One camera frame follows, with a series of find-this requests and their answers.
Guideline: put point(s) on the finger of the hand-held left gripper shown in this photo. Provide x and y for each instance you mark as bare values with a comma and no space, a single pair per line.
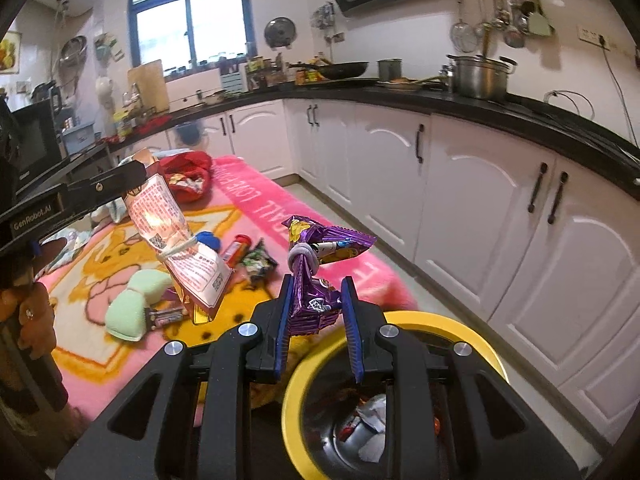
105,185

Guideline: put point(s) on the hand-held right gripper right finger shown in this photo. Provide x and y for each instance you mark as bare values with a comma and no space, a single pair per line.
352,330

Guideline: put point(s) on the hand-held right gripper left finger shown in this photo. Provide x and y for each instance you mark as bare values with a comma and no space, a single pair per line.
282,320

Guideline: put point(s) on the purple snack packet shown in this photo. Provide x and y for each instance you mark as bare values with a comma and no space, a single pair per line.
320,310

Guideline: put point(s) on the green and black wrapper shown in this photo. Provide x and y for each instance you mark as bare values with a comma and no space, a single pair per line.
260,260

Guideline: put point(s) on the white snack packet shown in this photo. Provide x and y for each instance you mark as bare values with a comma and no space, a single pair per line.
165,210

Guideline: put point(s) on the silver wrapper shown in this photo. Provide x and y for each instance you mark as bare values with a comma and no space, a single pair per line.
374,410

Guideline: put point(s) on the red and white wrapper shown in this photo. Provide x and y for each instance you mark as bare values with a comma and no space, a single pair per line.
235,250

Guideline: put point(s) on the yellow rimmed trash bin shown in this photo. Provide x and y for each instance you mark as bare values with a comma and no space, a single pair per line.
300,410

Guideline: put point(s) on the small red candy wrapper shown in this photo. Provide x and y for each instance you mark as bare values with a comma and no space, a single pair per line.
350,428

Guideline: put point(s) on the blue bottle cap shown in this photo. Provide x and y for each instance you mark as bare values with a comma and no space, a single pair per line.
209,240

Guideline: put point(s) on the small dark purple wrapper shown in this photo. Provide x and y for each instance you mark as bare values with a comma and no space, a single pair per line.
167,316

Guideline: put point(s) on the white foam net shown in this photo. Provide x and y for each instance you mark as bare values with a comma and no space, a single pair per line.
372,447

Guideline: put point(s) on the red plastic net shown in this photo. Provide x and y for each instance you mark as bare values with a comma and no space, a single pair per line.
438,422

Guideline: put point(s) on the green bow-shaped sponge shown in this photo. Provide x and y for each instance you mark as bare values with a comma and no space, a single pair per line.
130,310

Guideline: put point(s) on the person's left hand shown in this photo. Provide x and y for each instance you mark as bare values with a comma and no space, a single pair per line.
30,320

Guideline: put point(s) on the light blue printed cloth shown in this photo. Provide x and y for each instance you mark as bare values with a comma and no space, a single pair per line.
112,210

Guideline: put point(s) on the steel shelf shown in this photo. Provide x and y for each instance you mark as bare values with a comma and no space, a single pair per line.
90,160

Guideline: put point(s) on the pale blue storage box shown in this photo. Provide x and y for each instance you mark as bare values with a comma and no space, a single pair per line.
79,137

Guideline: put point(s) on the colourful label bottle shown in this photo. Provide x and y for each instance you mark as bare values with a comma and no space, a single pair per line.
122,127

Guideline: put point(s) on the red dishcloth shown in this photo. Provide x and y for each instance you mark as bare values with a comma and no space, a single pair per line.
155,122

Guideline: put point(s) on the black microwave oven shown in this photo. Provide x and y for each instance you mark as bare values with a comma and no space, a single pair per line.
37,140

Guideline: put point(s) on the red bag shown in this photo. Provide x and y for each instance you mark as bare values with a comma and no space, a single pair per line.
185,165

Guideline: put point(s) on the wooden cutting board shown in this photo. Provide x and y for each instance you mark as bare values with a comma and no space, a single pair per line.
147,85

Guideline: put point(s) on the pink printed blanket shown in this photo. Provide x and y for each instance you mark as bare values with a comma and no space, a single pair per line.
240,200

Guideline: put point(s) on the hanging steel colanders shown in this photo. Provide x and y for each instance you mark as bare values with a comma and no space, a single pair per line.
74,55

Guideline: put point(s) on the pale blue utensil holder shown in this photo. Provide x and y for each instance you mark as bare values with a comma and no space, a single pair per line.
232,80

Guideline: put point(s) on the white base cabinets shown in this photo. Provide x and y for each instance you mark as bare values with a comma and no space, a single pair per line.
475,210

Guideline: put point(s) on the dark framed window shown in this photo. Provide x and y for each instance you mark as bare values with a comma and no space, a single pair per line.
210,20

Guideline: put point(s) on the row of condiment bottles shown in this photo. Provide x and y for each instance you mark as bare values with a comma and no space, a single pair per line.
265,70

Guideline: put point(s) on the hanging glass pot lid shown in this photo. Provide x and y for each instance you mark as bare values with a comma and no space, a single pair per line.
280,34

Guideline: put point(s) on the black wok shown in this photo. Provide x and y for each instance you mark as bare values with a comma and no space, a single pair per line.
345,70

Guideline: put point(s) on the steel mug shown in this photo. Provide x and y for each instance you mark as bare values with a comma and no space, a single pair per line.
390,70

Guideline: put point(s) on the black kitchen countertop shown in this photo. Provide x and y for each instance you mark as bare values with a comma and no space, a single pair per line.
525,110

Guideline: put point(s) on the large steel pot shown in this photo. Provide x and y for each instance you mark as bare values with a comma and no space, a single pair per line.
480,80

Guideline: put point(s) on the hanging mesh strainer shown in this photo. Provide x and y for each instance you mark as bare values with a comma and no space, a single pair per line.
465,35

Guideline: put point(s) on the row of hanging utensils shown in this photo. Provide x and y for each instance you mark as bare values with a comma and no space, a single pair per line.
515,15

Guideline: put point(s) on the framed wall picture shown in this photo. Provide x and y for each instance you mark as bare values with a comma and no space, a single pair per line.
10,52

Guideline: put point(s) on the wall knife rack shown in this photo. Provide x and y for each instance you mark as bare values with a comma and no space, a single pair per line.
324,15

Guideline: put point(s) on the white wall socket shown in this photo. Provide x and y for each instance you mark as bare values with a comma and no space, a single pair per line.
592,36

